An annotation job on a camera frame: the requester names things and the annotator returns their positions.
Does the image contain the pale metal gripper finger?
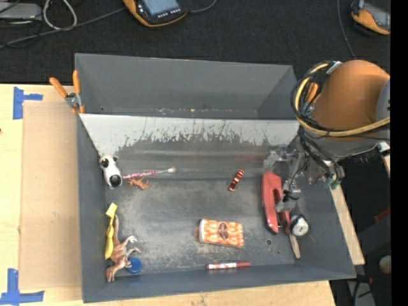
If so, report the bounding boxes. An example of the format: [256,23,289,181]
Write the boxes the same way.
[273,179,302,214]
[263,149,299,172]

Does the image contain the red stapler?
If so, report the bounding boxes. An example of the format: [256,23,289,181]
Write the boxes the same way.
[260,171,293,235]

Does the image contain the white and black round gadget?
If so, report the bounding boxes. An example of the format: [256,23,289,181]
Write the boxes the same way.
[289,214,310,237]

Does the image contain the pale wooden stick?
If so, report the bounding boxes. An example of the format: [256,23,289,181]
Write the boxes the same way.
[288,232,302,260]

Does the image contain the copper coloured clip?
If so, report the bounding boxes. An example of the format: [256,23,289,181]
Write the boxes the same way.
[228,169,245,192]

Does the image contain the orange patterned packet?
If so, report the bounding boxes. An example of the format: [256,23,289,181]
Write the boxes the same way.
[194,219,245,248]

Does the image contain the red marker pen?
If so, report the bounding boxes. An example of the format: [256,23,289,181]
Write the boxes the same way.
[206,261,252,270]

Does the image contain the grey metal bin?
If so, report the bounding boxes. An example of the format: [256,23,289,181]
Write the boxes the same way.
[73,53,358,303]

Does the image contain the pink striped stick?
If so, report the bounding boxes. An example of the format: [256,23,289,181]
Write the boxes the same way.
[122,166,177,180]

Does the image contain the small orange toy animal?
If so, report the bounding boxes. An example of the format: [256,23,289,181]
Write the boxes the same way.
[127,175,151,191]

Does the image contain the white and black toy animal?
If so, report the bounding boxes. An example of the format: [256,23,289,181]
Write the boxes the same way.
[99,155,124,190]

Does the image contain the blue round cap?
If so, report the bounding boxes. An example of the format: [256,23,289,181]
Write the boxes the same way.
[126,256,143,275]

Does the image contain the brown toy dinosaur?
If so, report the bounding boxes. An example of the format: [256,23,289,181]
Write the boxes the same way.
[105,214,142,283]

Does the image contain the yellow plastic strip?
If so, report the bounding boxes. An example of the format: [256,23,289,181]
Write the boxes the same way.
[104,202,119,261]

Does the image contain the brown cardboard board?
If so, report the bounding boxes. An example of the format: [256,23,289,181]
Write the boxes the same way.
[18,100,84,291]

